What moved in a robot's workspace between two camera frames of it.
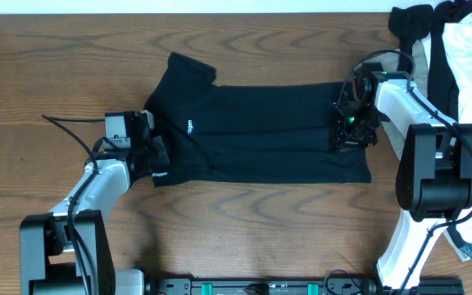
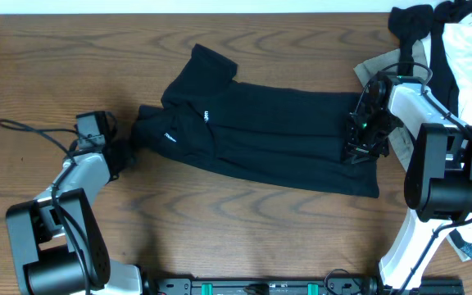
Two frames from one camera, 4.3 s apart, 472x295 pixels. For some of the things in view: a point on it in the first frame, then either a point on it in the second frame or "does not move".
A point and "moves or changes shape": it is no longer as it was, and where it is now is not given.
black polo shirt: x=224 y=133 moves or changes shape
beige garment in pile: x=390 y=61 does not move
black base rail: x=338 y=283 does not move
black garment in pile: x=410 y=23 does not move
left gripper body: x=159 y=152 -> x=122 y=155
